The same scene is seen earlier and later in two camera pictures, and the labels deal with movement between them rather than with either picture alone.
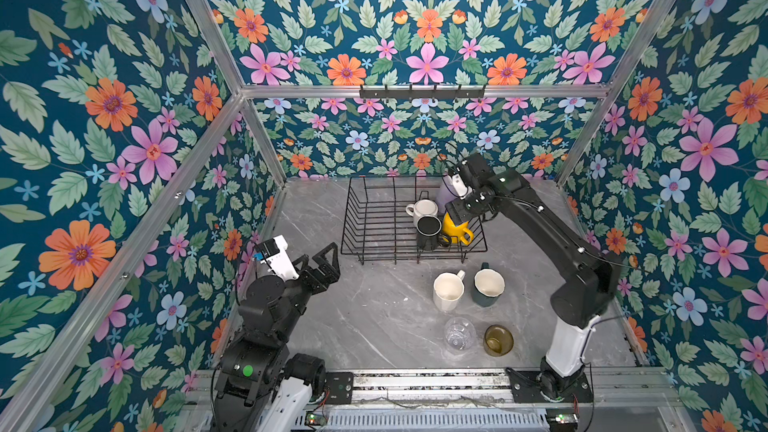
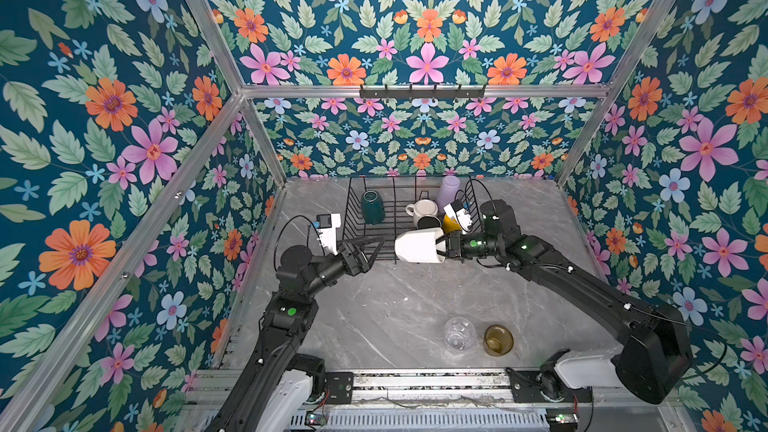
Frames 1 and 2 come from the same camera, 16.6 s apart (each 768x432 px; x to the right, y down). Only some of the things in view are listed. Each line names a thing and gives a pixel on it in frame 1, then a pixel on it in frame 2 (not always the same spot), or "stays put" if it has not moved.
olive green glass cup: (498, 341) stays put
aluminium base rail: (612, 388) stays put
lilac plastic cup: (446, 195) stays put
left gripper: (322, 283) -> (361, 265)
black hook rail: (460, 93) stays put
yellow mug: (461, 233) stays put
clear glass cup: (460, 334) stays put
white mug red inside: (422, 207) stays put
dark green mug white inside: (488, 286) -> (372, 207)
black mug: (427, 232) stays put
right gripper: (456, 213) -> (455, 245)
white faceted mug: (447, 289) -> (420, 247)
